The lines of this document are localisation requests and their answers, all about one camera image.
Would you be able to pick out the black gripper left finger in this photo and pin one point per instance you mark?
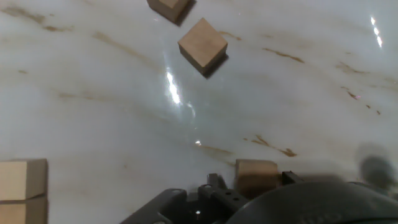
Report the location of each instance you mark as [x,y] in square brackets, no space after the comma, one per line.
[227,196]

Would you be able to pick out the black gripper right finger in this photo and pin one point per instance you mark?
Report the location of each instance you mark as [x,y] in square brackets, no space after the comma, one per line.
[288,178]

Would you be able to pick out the small wooden cube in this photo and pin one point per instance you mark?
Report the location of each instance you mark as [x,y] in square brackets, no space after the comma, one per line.
[168,9]
[23,179]
[23,213]
[256,177]
[202,46]

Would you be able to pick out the marble pattern board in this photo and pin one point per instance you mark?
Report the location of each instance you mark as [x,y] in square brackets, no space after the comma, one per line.
[109,124]

